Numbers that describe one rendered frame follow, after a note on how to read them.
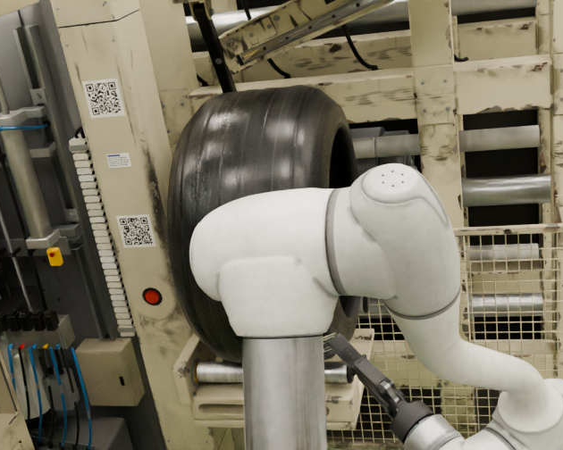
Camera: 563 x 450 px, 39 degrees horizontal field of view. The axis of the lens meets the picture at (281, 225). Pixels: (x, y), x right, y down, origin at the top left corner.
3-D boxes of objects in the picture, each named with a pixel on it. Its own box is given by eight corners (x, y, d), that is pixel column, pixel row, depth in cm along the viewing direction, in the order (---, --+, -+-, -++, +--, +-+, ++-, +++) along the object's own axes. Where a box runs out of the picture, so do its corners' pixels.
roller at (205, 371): (197, 385, 173) (189, 379, 169) (199, 364, 175) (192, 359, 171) (354, 386, 164) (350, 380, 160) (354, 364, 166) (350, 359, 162)
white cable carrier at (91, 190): (121, 336, 181) (67, 139, 162) (129, 324, 185) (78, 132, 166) (138, 336, 180) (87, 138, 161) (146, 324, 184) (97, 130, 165)
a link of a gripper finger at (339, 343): (351, 369, 145) (350, 367, 144) (328, 344, 149) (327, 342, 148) (364, 359, 145) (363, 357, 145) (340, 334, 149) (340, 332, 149)
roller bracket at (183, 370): (180, 406, 170) (171, 369, 166) (230, 311, 205) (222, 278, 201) (194, 407, 169) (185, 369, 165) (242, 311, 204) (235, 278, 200)
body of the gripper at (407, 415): (400, 436, 131) (365, 396, 137) (406, 453, 138) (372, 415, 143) (434, 407, 133) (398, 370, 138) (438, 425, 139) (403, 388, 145)
